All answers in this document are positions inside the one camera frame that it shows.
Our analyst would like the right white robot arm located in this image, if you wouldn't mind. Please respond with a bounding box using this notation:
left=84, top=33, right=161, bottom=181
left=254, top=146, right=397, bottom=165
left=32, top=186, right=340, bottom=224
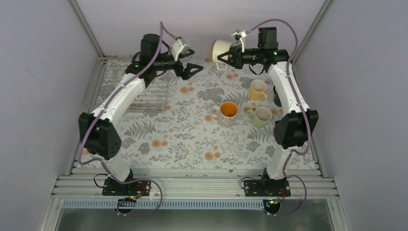
left=211, top=27, right=319, bottom=196

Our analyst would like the light green cup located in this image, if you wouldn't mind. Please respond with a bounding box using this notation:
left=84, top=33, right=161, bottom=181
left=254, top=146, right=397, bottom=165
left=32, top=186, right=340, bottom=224
left=246, top=106, right=273, bottom=128

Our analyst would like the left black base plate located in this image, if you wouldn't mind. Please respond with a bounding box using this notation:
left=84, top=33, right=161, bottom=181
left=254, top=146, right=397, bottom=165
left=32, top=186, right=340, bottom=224
left=102, top=178, right=151, bottom=197

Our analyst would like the aluminium mounting rail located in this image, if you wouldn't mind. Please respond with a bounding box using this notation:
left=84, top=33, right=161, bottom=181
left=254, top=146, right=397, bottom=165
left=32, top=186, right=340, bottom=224
left=51, top=137, right=339, bottom=200

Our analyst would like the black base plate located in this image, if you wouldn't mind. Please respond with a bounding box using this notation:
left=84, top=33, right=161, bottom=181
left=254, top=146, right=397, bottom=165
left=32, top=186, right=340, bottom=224
left=243, top=178, right=291, bottom=197
left=102, top=178, right=151, bottom=197

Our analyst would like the floral patterned tablecloth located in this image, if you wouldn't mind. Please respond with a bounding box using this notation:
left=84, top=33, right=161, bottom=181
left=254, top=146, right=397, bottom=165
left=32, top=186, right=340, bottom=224
left=78, top=55, right=316, bottom=170

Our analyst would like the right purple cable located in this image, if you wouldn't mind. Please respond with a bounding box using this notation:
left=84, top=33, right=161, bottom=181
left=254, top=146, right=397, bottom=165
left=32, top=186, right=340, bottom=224
left=245, top=18, right=312, bottom=218

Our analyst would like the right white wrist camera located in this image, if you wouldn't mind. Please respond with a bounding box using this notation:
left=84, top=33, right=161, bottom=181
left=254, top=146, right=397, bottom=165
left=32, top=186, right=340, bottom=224
left=231, top=29, right=247, bottom=52

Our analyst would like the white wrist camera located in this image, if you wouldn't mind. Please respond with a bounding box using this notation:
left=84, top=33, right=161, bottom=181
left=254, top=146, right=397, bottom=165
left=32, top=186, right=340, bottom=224
left=231, top=29, right=247, bottom=52
left=170, top=37, right=191, bottom=61

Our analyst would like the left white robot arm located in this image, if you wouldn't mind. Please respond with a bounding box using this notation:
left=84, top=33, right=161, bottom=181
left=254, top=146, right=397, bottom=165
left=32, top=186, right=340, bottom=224
left=76, top=34, right=203, bottom=195

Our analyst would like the dark teal mug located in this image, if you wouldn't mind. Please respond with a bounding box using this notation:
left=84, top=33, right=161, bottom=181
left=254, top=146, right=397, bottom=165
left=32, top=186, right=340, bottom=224
left=273, top=86, right=282, bottom=107

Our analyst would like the yellow mug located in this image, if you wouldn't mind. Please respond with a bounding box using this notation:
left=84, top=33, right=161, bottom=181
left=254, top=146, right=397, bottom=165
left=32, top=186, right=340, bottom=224
left=249, top=79, right=268, bottom=101

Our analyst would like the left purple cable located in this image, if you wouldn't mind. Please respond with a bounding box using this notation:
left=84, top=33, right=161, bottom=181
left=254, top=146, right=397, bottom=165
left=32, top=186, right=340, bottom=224
left=76, top=21, right=182, bottom=217

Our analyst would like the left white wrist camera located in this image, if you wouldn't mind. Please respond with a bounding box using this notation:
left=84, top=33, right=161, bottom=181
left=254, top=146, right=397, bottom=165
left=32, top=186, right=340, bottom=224
left=170, top=37, right=191, bottom=61

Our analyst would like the clear acrylic dish rack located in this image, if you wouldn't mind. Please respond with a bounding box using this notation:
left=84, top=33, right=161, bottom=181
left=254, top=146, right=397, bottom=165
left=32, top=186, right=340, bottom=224
left=83, top=58, right=170, bottom=113

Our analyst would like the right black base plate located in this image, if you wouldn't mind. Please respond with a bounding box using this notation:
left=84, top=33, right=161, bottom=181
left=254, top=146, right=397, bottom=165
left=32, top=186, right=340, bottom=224
left=243, top=178, right=291, bottom=197

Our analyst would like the purple cable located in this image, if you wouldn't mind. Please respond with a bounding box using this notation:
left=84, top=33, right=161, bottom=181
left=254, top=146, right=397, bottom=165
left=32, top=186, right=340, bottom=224
left=245, top=18, right=312, bottom=218
left=76, top=21, right=182, bottom=217

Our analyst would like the beige brown mug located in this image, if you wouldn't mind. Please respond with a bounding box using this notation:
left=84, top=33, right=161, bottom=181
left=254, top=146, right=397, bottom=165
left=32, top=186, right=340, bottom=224
left=210, top=39, right=233, bottom=71

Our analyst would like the white patterned cup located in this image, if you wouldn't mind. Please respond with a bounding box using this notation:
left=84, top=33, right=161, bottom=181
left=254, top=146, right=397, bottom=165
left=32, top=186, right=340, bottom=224
left=211, top=102, right=239, bottom=127

